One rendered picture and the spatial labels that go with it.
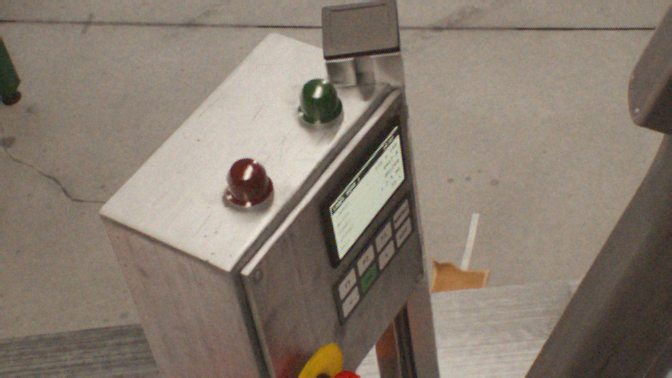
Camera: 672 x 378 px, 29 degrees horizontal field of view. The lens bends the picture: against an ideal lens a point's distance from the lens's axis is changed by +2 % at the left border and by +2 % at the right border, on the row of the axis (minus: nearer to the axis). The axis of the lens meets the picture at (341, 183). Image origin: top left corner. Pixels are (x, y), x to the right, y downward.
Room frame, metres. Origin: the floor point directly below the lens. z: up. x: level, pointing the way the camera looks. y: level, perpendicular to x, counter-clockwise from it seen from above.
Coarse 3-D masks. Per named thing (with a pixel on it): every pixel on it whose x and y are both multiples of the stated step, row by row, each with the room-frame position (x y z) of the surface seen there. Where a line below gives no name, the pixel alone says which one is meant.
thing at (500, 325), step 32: (512, 288) 0.88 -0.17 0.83; (544, 288) 0.88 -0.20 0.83; (576, 288) 0.87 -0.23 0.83; (448, 320) 0.86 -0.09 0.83; (480, 320) 0.85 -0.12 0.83; (512, 320) 0.84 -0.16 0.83; (544, 320) 0.83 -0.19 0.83; (0, 352) 0.93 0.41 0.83; (32, 352) 0.92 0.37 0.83; (64, 352) 0.91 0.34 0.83; (96, 352) 0.90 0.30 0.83; (128, 352) 0.89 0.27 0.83; (448, 352) 0.81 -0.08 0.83; (480, 352) 0.81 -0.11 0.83; (512, 352) 0.80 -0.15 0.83
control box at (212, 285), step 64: (256, 64) 0.59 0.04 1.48; (320, 64) 0.58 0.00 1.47; (192, 128) 0.55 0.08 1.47; (256, 128) 0.54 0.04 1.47; (128, 192) 0.51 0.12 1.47; (192, 192) 0.50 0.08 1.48; (320, 192) 0.49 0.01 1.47; (128, 256) 0.49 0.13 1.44; (192, 256) 0.45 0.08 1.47; (256, 256) 0.45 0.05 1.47; (320, 256) 0.48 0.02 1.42; (192, 320) 0.46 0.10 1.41; (256, 320) 0.44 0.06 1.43; (320, 320) 0.47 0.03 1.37; (384, 320) 0.52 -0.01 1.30
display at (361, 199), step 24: (384, 144) 0.53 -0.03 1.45; (360, 168) 0.51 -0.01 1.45; (384, 168) 0.53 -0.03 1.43; (336, 192) 0.49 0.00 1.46; (360, 192) 0.51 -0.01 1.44; (384, 192) 0.53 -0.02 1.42; (336, 216) 0.49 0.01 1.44; (360, 216) 0.51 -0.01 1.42; (336, 240) 0.49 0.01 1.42; (336, 264) 0.49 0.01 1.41
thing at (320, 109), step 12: (312, 84) 0.54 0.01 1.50; (324, 84) 0.54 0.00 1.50; (300, 96) 0.54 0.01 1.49; (312, 96) 0.53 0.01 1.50; (324, 96) 0.53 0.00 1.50; (336, 96) 0.54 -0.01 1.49; (300, 108) 0.54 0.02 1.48; (312, 108) 0.53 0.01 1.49; (324, 108) 0.53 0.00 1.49; (336, 108) 0.53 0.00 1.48; (300, 120) 0.54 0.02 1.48; (312, 120) 0.53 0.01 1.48; (324, 120) 0.53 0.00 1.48; (336, 120) 0.53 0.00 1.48
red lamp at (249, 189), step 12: (240, 168) 0.49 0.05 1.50; (252, 168) 0.49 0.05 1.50; (264, 168) 0.49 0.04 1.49; (228, 180) 0.48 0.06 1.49; (240, 180) 0.48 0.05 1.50; (252, 180) 0.48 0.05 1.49; (264, 180) 0.48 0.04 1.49; (228, 192) 0.49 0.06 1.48; (240, 192) 0.48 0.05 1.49; (252, 192) 0.48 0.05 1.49; (264, 192) 0.48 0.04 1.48; (240, 204) 0.48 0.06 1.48; (252, 204) 0.48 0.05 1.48; (264, 204) 0.48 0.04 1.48
